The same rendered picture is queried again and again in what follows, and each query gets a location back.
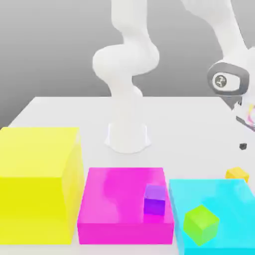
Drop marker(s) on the large yellow box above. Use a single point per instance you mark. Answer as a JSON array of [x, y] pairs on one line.
[[31, 179]]

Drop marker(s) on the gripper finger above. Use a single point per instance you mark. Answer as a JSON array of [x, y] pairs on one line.
[[243, 146]]

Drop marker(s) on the small orange cube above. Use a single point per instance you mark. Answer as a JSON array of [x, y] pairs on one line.
[[237, 173]]

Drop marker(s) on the small green cube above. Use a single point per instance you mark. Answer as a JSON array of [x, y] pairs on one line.
[[200, 225]]

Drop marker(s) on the large cyan box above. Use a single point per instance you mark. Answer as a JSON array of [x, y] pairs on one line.
[[235, 199]]

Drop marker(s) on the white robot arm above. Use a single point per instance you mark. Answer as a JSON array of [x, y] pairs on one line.
[[127, 63]]

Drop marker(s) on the large magenta box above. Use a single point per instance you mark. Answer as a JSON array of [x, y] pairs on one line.
[[119, 199]]

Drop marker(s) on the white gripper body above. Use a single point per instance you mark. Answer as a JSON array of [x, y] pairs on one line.
[[245, 125]]

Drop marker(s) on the small purple cube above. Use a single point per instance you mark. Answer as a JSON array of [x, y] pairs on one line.
[[154, 201]]

